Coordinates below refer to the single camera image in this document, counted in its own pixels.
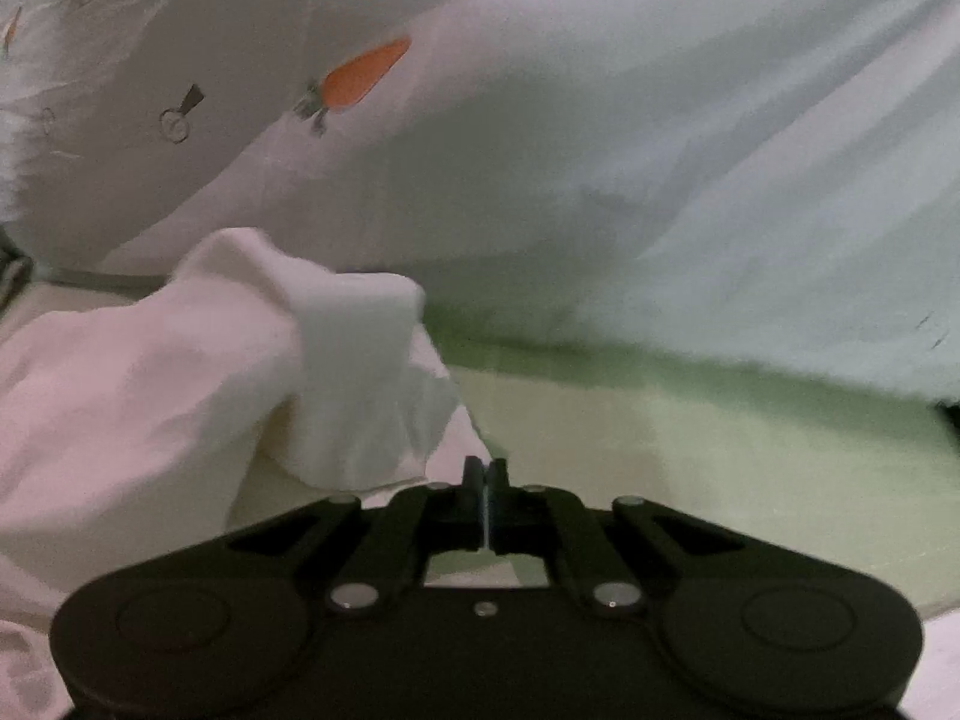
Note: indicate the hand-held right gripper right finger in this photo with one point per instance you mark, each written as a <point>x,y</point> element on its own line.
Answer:
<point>498,499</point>

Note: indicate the carrot printed pale sheet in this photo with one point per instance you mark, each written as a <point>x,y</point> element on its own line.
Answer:
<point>600,165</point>

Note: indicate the white garment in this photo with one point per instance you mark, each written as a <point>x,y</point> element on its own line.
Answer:
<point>150,405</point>

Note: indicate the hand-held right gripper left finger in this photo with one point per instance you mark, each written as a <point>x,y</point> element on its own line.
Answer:
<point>472,499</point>

